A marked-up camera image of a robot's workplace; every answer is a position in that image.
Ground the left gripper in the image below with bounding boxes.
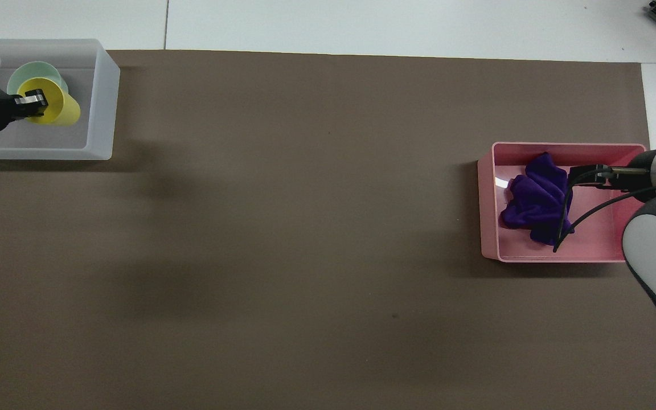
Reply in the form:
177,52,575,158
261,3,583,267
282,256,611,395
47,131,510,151
0,91,22,136

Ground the yellow cup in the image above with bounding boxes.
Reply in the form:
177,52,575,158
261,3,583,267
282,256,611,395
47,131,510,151
17,77,82,127

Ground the purple cloth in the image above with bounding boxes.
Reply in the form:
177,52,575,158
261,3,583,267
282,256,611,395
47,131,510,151
498,151,576,247

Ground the clear plastic box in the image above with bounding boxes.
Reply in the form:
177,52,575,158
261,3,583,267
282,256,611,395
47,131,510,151
0,38,121,161

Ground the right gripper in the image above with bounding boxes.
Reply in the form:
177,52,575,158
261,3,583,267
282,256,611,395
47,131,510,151
607,162,656,202

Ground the black cable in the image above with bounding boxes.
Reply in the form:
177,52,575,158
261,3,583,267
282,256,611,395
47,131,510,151
551,163,656,253

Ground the pink plastic box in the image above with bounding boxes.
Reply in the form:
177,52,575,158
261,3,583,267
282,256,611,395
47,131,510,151
477,141,648,264

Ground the light green cup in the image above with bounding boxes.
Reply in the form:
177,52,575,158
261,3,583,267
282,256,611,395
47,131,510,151
6,60,70,99

